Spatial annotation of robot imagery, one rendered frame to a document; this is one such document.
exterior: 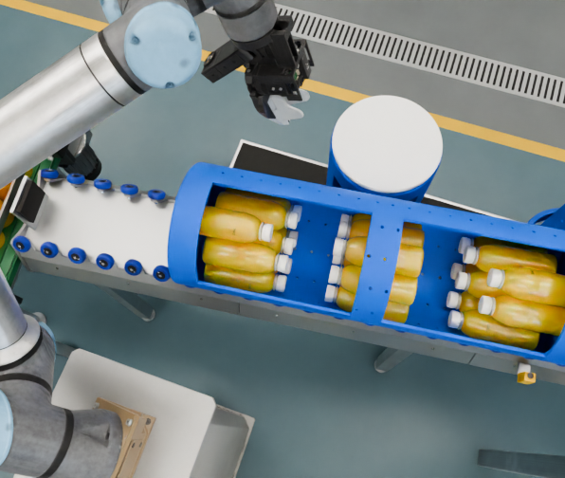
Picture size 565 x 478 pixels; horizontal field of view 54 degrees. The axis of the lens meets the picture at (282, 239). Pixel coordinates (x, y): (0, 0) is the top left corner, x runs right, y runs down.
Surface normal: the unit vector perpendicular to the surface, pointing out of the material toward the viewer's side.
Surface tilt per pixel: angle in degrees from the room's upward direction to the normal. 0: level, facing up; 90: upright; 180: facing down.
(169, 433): 0
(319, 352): 0
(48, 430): 52
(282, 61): 86
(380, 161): 0
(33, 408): 61
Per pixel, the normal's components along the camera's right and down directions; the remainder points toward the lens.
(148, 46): 0.25, 0.62
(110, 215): -0.03, -0.33
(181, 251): -0.17, 0.40
